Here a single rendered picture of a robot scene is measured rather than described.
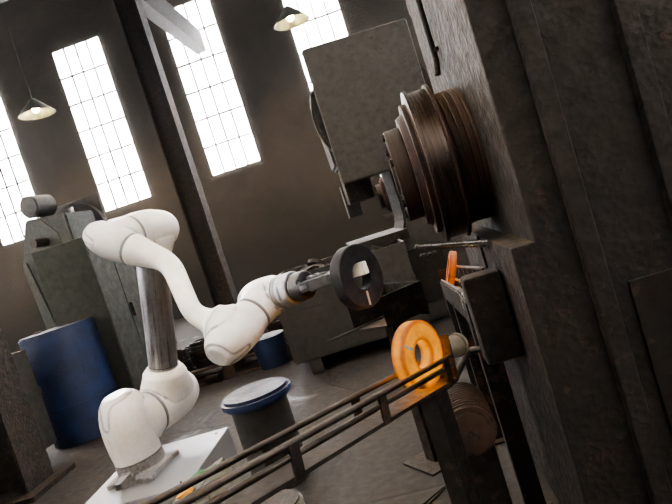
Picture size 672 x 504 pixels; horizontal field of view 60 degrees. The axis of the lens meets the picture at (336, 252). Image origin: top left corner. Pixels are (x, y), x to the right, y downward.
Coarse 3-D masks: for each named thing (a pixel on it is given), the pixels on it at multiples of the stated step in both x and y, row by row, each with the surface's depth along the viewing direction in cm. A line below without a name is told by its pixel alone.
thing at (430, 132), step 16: (400, 96) 179; (416, 96) 164; (416, 112) 159; (432, 112) 158; (416, 128) 156; (432, 128) 156; (432, 144) 155; (432, 160) 155; (448, 160) 154; (432, 176) 154; (448, 176) 155; (448, 192) 157; (448, 208) 159; (464, 208) 160; (448, 224) 164; (464, 224) 166; (448, 240) 172
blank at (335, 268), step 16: (336, 256) 134; (352, 256) 136; (368, 256) 140; (336, 272) 132; (352, 272) 134; (336, 288) 132; (352, 288) 133; (368, 288) 137; (352, 304) 133; (368, 304) 136
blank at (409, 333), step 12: (408, 324) 130; (420, 324) 132; (396, 336) 128; (408, 336) 128; (420, 336) 131; (432, 336) 134; (396, 348) 127; (408, 348) 127; (420, 348) 135; (432, 348) 133; (396, 360) 126; (408, 360) 126; (432, 360) 133; (396, 372) 127; (408, 372) 125; (432, 372) 132; (408, 384) 127; (432, 384) 131
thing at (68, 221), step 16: (32, 208) 858; (48, 208) 877; (64, 208) 922; (80, 208) 915; (96, 208) 917; (32, 224) 856; (48, 224) 849; (64, 224) 842; (80, 224) 864; (32, 240) 830; (48, 240) 851; (64, 240) 846; (32, 272) 868; (32, 288) 872; (48, 304) 869; (48, 320) 873
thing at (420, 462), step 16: (384, 288) 250; (400, 288) 240; (416, 288) 226; (384, 304) 218; (400, 304) 222; (416, 304) 225; (352, 320) 241; (368, 320) 244; (384, 320) 236; (400, 320) 221; (416, 416) 234; (432, 448) 232; (416, 464) 235; (432, 464) 231
